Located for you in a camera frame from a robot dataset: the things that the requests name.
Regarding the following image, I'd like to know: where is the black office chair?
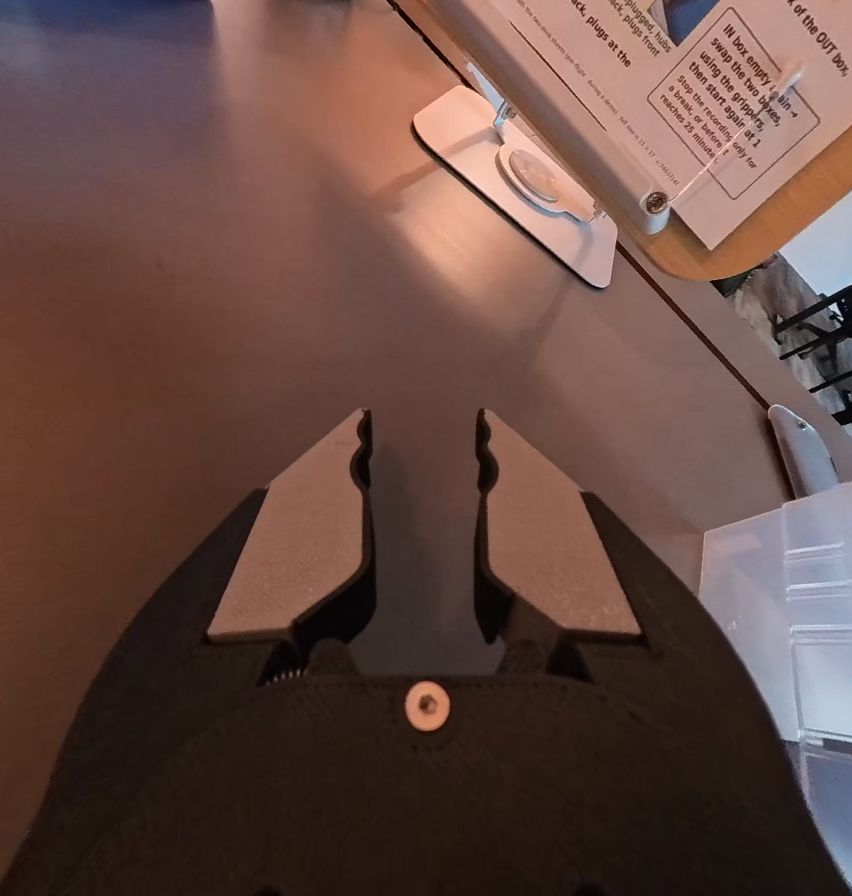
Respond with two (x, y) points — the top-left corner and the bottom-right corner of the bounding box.
(772, 280), (852, 428)

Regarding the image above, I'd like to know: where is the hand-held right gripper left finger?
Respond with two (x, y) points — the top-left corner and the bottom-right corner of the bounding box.
(206, 408), (378, 645)

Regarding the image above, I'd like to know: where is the clear plastic box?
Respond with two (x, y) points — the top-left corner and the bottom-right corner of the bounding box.
(699, 476), (852, 841)

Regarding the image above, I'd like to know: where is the pale rounded ledge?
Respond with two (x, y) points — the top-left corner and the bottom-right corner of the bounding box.
(768, 405), (841, 499)

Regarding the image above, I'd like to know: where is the instruction sheet on wooden stand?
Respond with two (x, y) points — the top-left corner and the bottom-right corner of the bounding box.
(391, 0), (852, 282)

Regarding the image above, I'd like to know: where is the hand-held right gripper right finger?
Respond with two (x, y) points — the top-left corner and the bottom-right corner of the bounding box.
(474, 409), (644, 645)

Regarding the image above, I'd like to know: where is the white holder bar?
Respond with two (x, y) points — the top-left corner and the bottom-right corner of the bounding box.
(433, 0), (673, 235)

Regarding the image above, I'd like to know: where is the printed instruction sheet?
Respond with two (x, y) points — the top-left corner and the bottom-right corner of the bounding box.
(468, 0), (852, 251)

